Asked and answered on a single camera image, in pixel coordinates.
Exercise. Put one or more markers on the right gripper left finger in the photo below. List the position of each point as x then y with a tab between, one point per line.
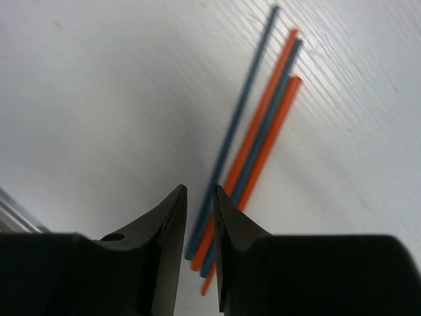
132	271

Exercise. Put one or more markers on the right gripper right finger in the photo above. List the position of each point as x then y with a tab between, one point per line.
259	273

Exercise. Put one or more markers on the aluminium front rail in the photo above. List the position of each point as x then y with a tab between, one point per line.
14	218

